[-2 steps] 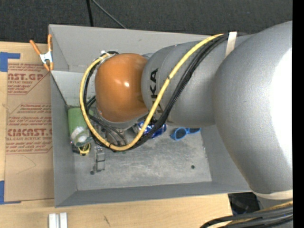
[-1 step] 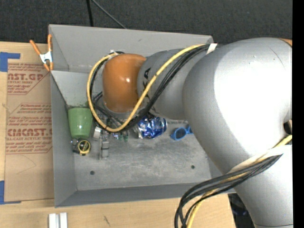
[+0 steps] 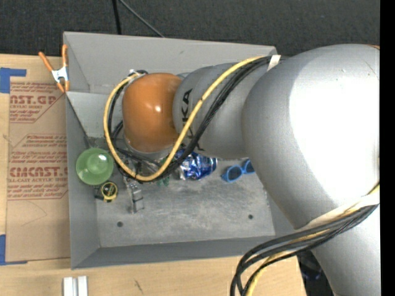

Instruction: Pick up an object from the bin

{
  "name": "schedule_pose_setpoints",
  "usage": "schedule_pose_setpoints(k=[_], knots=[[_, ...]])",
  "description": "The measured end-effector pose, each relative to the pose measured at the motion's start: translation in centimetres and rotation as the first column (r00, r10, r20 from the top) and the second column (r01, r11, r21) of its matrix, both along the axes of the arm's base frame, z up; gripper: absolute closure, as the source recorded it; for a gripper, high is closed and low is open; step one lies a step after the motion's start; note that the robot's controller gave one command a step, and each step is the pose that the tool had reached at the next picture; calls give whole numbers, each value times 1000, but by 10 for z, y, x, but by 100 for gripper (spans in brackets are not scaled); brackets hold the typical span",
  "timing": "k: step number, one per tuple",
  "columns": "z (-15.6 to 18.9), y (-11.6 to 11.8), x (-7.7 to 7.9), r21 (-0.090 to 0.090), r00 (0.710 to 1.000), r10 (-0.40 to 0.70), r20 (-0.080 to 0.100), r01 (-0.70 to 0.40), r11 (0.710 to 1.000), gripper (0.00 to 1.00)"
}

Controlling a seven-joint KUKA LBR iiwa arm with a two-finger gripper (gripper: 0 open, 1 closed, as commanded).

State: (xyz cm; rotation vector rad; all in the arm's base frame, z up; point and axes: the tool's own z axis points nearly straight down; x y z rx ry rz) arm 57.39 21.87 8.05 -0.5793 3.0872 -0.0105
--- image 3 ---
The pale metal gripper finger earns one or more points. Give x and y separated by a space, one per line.
139 201
131 187

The black and yellow tape measure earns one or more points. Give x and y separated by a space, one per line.
109 191

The green plastic cup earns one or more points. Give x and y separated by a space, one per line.
94 166

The grey metal bin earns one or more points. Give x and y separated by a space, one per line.
191 208

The blue and silver foil packet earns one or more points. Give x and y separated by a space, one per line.
197 166

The blue sunglasses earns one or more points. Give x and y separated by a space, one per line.
233 173

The brown cardboard board red print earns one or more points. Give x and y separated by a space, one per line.
34 220

